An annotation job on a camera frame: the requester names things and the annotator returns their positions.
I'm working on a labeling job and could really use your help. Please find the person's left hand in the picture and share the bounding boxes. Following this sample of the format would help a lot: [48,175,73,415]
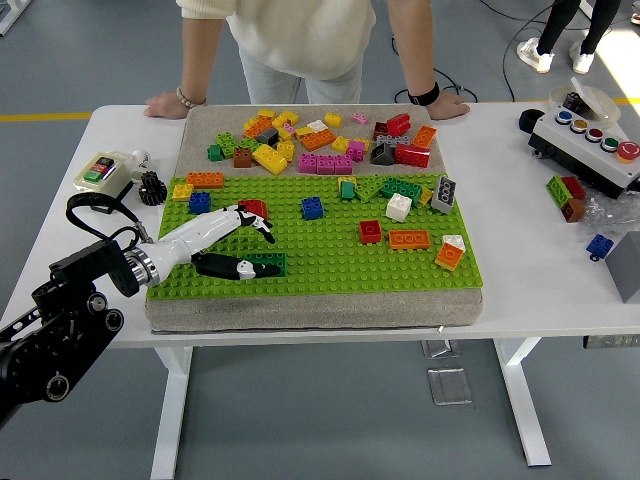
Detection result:
[423,92,472,122]

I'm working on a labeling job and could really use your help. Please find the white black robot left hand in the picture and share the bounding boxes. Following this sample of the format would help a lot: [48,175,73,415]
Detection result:
[147,203,283,287]

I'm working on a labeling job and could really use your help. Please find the person's right hand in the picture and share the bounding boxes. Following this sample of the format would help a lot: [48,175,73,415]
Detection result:
[143,92,207,120]

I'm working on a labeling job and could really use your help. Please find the red curved-top brick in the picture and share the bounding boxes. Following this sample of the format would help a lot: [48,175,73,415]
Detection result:
[237,198,270,221]

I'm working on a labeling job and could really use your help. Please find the dark green eight-stud brick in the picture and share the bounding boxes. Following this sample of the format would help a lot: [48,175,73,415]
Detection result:
[239,251,288,278]
[379,177,424,205]

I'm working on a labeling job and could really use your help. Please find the blue four-stud brick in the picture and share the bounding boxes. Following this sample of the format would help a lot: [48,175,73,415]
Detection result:
[187,191,212,216]
[300,196,326,222]

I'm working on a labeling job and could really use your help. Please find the orange stud brick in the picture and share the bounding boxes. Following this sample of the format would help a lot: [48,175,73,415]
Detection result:
[410,124,438,150]
[242,116,274,140]

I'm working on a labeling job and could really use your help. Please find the orange eight-stud brick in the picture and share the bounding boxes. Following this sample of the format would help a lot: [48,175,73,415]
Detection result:
[298,128,337,153]
[185,171,225,190]

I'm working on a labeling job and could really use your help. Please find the red stud brick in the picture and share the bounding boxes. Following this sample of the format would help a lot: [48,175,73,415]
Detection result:
[560,175,587,201]
[385,113,413,137]

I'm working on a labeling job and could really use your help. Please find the large red brick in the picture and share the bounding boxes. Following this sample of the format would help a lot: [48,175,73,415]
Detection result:
[393,143,432,169]

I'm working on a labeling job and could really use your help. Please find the lime green stud brick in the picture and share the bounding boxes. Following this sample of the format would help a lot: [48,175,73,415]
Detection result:
[214,131,239,160]

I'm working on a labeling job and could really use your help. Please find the large yellow rounded brick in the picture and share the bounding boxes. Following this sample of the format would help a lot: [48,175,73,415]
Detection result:
[250,143,290,176]

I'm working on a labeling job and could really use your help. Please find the white four-stud brick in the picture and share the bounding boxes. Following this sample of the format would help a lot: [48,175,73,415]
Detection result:
[385,192,414,224]

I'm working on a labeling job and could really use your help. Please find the lime green flat brick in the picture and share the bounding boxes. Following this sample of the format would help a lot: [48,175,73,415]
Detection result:
[353,174,389,203]

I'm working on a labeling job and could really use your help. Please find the pink long brick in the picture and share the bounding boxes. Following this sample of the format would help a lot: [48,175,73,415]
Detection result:
[297,152,354,176]

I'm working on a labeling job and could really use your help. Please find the green studded baseplate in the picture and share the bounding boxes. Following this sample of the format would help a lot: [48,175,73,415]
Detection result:
[144,172,486,302]

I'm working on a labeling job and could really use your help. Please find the orange brick with yellow base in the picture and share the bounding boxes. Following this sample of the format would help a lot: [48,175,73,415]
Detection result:
[433,243,465,274]

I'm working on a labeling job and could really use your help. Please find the blue brick keyring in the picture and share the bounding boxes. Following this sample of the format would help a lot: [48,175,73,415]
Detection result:
[585,233,615,262]

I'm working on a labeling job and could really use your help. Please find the black wrist watch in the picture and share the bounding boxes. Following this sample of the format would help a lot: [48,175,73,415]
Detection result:
[406,81,442,107]

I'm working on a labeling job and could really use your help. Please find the small white plastic part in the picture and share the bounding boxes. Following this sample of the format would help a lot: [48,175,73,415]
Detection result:
[128,148,151,176]

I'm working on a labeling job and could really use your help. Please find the black gear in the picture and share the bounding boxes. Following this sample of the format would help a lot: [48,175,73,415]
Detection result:
[135,170,167,206]

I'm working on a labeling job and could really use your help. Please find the person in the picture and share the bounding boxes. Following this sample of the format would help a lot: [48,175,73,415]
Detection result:
[516,0,621,75]
[143,0,472,122]

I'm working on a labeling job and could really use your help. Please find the grey foam mat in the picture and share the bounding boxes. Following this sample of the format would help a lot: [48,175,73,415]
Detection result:
[143,103,485,335]

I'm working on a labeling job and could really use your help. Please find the white button control box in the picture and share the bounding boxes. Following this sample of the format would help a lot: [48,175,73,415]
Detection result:
[528,107,640,200]

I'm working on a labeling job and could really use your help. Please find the white table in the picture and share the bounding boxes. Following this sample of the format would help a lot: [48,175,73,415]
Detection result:
[0,102,640,469]

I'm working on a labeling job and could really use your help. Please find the white round lidded container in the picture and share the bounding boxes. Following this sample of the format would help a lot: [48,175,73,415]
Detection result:
[548,76,622,124]

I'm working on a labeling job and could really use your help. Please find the clear plastic bag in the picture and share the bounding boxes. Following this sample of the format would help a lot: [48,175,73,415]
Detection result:
[579,192,640,239]

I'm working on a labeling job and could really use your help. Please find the grey box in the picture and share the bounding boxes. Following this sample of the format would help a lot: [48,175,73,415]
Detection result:
[603,230,640,305]

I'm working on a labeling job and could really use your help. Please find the clear floor socket cover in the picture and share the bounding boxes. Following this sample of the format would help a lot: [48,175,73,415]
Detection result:
[421,339,459,359]
[427,367,474,406]

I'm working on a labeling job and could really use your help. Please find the table height control panel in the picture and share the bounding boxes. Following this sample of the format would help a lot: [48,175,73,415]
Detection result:
[582,334,640,350]

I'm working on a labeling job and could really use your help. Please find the black floor cable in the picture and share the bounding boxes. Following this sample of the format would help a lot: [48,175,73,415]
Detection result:
[392,29,469,104]
[502,0,571,104]

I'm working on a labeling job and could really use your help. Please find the black ring roll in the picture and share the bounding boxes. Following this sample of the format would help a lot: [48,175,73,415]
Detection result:
[518,107,547,135]

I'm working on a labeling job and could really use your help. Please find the grey three-ring brick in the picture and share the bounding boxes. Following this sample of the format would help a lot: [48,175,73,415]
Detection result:
[430,175,457,215]

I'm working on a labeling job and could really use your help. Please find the cream switch box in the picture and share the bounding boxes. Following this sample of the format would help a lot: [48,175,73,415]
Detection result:
[72,151,135,199]

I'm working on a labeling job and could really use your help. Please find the orange three-ring long brick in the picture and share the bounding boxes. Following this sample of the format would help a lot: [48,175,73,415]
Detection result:
[387,229,432,252]

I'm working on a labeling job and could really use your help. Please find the red single-ring square brick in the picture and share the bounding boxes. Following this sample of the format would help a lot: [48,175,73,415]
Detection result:
[357,219,382,246]

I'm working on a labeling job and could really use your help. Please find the brown ring brick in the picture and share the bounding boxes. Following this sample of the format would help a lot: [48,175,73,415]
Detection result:
[559,198,586,224]

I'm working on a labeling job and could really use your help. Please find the white furniture frame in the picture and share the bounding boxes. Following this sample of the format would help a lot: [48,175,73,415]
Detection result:
[0,0,26,37]

